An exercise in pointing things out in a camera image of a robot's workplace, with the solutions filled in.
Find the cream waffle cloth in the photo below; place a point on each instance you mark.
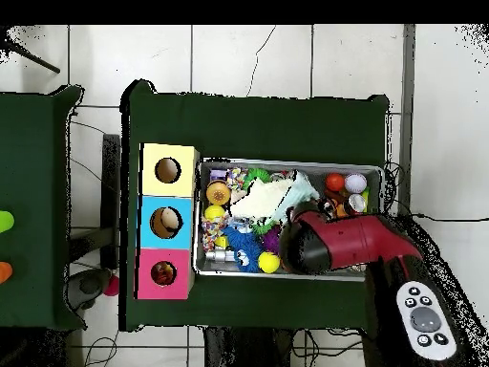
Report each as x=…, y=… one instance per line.
x=263, y=198

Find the orange striped tiger toy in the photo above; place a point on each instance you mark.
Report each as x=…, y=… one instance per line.
x=164, y=273

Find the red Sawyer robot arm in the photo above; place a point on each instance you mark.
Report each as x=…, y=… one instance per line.
x=355, y=241

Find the clear mesh bin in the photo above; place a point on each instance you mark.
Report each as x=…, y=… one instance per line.
x=237, y=272

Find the wooden box with three holes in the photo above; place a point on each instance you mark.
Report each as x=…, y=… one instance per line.
x=168, y=153

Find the toy hamburger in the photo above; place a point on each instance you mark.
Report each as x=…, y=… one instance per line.
x=218, y=192

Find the green spiky ball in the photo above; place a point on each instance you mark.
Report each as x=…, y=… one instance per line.
x=258, y=174

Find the yellow tennis ball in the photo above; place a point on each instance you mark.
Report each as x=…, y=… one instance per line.
x=214, y=212

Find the blue spiky monster toy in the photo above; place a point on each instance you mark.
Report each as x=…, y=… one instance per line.
x=235, y=235

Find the purple spiky toy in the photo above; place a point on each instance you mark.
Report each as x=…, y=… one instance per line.
x=271, y=241

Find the yellow smiley ball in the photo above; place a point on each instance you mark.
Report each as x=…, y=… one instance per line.
x=269, y=262

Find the dark green table cloth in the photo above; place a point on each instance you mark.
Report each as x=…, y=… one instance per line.
x=34, y=191
x=259, y=126

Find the orange ball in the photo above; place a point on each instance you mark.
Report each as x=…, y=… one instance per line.
x=335, y=182

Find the white baseball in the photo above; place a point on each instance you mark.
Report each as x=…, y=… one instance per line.
x=355, y=183

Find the lime green toy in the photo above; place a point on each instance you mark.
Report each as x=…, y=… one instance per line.
x=4, y=221

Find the black tripod leg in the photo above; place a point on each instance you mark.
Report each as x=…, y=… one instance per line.
x=34, y=60

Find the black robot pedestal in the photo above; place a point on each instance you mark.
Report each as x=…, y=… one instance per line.
x=244, y=348

